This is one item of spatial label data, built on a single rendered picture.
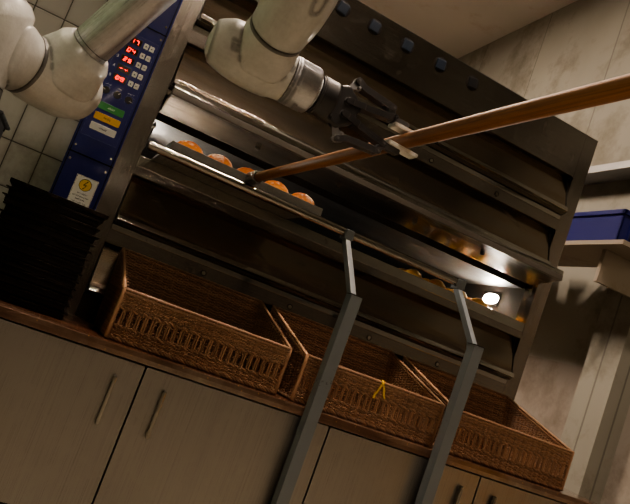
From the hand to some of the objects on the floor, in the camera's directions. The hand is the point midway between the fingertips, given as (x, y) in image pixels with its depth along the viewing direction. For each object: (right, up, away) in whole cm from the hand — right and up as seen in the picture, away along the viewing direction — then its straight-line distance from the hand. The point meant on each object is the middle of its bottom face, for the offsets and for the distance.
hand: (403, 140), depth 137 cm
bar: (-48, -120, +74) cm, 149 cm away
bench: (-41, -126, +99) cm, 166 cm away
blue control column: (-168, -90, +179) cm, 261 cm away
